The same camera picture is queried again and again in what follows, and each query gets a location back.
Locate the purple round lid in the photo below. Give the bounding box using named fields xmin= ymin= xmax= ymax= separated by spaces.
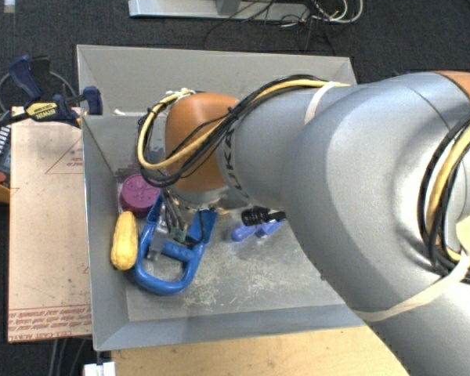
xmin=119 ymin=173 xmax=162 ymax=219

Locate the grey metal bin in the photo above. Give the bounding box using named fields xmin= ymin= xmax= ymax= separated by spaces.
xmin=76 ymin=44 xmax=374 ymax=353

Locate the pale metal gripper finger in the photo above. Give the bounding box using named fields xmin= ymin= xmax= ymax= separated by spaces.
xmin=146 ymin=225 xmax=169 ymax=262

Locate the periwinkle blue plastic toy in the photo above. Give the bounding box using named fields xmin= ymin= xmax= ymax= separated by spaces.
xmin=230 ymin=218 xmax=287 ymax=243

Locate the brown cardboard board red print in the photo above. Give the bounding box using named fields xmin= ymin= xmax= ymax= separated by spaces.
xmin=7 ymin=107 xmax=93 ymax=344

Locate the yellow toy corn cob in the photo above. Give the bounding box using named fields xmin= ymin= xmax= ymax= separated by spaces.
xmin=110 ymin=210 xmax=140 ymax=271

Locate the black cylinder on white bracket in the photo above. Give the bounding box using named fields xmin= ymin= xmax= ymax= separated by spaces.
xmin=240 ymin=205 xmax=287 ymax=227

